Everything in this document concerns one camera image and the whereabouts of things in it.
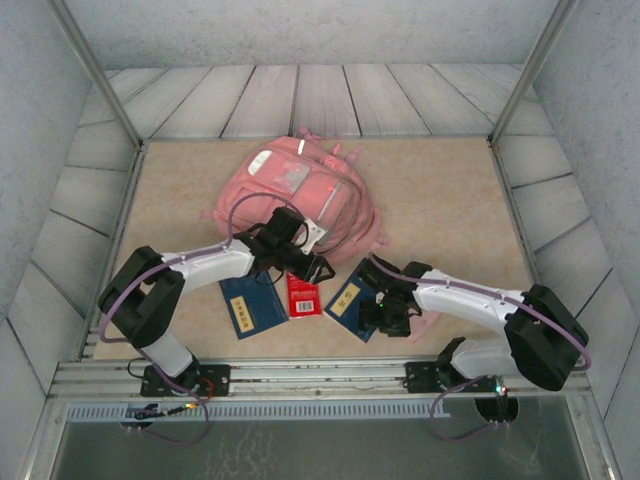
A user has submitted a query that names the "red packet with barcode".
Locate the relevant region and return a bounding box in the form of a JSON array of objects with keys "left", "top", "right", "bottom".
[{"left": 283, "top": 272, "right": 325, "bottom": 320}]

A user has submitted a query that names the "blue notebook yellow label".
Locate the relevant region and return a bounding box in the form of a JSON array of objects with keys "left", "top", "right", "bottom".
[
  {"left": 218, "top": 269, "right": 291, "bottom": 343},
  {"left": 323, "top": 258, "right": 396, "bottom": 345}
]

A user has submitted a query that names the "pink pencil case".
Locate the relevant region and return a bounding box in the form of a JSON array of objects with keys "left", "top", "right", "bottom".
[{"left": 405, "top": 312, "right": 439, "bottom": 344}]

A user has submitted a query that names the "pink school backpack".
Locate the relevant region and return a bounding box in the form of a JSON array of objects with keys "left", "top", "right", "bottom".
[{"left": 199, "top": 124, "right": 391, "bottom": 264}]

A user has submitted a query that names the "grey metal sheet panel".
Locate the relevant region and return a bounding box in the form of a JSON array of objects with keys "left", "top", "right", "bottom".
[{"left": 22, "top": 399, "right": 621, "bottom": 480}]

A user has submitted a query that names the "black adapter with LED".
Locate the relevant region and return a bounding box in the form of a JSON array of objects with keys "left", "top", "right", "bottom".
[{"left": 122, "top": 402, "right": 199, "bottom": 419}]

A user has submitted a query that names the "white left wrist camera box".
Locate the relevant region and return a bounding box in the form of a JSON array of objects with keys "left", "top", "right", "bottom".
[{"left": 298, "top": 217, "right": 330, "bottom": 254}]

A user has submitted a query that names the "aluminium mounting rail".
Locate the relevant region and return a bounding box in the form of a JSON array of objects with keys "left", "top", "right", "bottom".
[{"left": 48, "top": 355, "right": 594, "bottom": 401}]

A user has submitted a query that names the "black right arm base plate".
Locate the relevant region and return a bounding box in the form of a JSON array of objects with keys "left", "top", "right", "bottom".
[{"left": 402, "top": 360, "right": 451, "bottom": 396}]

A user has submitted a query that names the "white slotted cable duct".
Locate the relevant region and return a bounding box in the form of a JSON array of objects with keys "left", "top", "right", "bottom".
[{"left": 64, "top": 398, "right": 454, "bottom": 422}]

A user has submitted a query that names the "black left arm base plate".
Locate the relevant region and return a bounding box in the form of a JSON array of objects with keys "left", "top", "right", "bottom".
[{"left": 138, "top": 363, "right": 233, "bottom": 399}]

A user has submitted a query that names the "aluminium table side rail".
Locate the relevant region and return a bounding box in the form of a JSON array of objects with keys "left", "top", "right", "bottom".
[
  {"left": 79, "top": 140, "right": 149, "bottom": 361},
  {"left": 487, "top": 139, "right": 561, "bottom": 356}
]

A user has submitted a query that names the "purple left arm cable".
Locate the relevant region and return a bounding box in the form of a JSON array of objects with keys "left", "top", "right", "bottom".
[{"left": 97, "top": 191, "right": 289, "bottom": 446}]

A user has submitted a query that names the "aluminium frame post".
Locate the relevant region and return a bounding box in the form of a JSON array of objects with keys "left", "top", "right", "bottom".
[
  {"left": 488, "top": 0, "right": 581, "bottom": 149},
  {"left": 47, "top": 0, "right": 146, "bottom": 150}
]

